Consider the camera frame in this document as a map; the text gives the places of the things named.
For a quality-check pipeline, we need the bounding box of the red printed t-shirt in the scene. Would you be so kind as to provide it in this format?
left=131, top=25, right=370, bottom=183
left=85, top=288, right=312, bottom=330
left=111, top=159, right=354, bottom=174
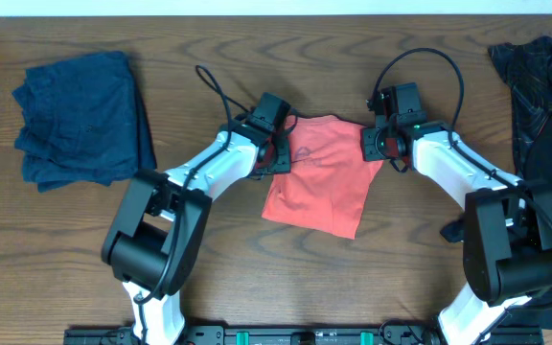
left=262, top=115, right=382, bottom=240

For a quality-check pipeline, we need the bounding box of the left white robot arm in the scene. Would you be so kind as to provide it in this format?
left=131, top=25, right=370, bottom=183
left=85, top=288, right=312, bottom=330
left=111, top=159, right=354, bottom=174
left=101, top=116, right=290, bottom=344

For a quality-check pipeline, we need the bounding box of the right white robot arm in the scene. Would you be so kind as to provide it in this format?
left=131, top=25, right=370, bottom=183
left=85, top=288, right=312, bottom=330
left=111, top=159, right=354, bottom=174
left=361, top=116, right=552, bottom=344

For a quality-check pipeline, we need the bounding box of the folded navy blue garment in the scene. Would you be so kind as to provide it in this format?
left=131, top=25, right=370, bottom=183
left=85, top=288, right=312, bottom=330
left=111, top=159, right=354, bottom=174
left=12, top=51, right=157, bottom=193

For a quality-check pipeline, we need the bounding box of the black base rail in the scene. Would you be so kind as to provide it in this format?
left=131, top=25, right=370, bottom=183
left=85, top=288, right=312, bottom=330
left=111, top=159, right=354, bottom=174
left=62, top=320, right=544, bottom=345

